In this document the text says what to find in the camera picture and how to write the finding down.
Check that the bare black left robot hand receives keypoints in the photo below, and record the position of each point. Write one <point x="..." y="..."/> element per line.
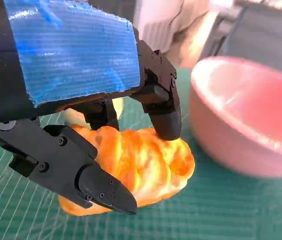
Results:
<point x="68" y="62"/>

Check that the long striped bread loaf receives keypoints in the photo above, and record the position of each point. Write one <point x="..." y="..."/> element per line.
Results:
<point x="145" y="162"/>

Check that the pink bowl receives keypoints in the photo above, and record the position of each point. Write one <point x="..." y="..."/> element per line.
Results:
<point x="243" y="112"/>

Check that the round bread bun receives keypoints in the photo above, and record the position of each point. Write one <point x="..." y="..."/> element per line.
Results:
<point x="119" y="107"/>

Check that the white desk unit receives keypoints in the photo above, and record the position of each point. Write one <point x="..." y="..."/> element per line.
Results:
<point x="155" y="25"/>

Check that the green cutting mat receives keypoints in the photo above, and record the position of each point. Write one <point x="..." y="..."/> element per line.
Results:
<point x="205" y="212"/>

